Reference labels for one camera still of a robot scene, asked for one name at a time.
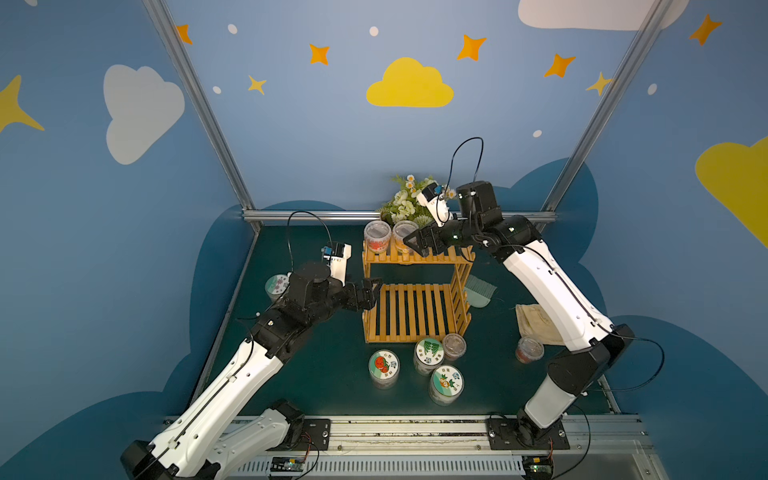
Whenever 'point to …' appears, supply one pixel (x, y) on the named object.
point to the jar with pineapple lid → (446, 384)
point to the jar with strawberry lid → (384, 367)
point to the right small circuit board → (538, 467)
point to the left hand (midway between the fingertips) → (366, 274)
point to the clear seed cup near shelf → (453, 345)
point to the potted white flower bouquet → (406, 205)
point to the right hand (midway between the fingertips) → (420, 230)
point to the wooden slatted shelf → (419, 312)
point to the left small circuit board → (286, 465)
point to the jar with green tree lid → (428, 355)
